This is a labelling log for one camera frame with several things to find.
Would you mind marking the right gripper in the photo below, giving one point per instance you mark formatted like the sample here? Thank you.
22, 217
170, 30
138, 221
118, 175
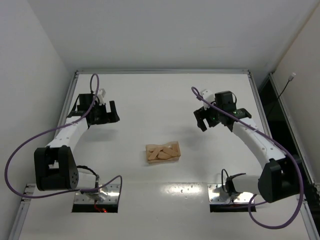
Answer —
206, 118

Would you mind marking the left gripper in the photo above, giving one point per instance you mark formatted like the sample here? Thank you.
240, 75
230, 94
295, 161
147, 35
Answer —
106, 117

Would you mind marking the amber transparent plastic box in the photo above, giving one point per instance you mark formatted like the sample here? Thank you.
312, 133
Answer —
163, 153

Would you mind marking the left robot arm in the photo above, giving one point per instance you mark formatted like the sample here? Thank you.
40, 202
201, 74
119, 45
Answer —
55, 166

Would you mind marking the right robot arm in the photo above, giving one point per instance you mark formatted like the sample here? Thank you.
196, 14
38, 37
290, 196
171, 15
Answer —
280, 177

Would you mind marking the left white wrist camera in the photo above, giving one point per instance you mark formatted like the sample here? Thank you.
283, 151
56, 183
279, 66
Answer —
100, 96

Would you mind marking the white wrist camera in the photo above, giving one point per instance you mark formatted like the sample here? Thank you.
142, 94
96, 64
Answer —
208, 96
100, 96

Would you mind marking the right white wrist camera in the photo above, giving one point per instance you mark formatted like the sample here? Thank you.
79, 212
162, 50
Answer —
208, 96

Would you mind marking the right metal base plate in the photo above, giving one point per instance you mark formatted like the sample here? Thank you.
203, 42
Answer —
217, 196

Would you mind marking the metal base plate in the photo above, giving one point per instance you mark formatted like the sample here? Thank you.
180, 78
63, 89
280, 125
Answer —
217, 196
106, 195

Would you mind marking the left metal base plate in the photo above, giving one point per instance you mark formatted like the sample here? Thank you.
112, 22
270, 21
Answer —
106, 195

